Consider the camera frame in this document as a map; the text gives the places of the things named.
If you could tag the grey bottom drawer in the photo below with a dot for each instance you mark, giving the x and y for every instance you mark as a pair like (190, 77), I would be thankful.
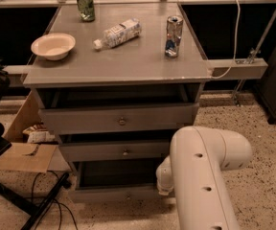
(116, 180)

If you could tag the grey drawer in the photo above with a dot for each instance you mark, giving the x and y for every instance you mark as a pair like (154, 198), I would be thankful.
(116, 180)
(99, 151)
(119, 118)

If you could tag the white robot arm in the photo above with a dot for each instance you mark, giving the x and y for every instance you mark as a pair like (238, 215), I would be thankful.
(193, 172)

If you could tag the grey top drawer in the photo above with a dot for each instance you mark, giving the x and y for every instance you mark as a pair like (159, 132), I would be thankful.
(119, 118)

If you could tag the grey drawer cabinet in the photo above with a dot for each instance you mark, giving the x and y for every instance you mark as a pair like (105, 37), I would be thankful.
(136, 72)

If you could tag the grey middle drawer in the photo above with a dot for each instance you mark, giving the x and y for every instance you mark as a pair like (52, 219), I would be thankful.
(99, 151)

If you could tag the clear plastic water bottle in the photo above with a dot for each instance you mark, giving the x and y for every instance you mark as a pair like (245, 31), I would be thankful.
(119, 34)

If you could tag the silver blue energy can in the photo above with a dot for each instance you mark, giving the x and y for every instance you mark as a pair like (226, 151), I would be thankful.
(174, 29)

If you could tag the crumpled snack bag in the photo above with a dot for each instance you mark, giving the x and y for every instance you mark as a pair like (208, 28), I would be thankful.
(38, 133)

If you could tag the white bowl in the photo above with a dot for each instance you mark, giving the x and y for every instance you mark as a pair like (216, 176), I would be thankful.
(53, 46)

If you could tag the leaning wooden board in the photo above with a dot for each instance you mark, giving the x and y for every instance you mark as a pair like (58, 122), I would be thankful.
(26, 116)

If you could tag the green soda can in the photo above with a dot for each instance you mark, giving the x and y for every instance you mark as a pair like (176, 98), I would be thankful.
(86, 10)

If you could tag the brown cardboard sheet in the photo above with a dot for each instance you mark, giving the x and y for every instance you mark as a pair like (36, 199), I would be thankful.
(25, 157)

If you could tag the metal diagonal rod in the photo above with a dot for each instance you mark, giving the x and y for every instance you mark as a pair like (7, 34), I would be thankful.
(253, 52)

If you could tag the grey metal rail beam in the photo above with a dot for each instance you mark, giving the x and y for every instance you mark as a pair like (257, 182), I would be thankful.
(229, 69)

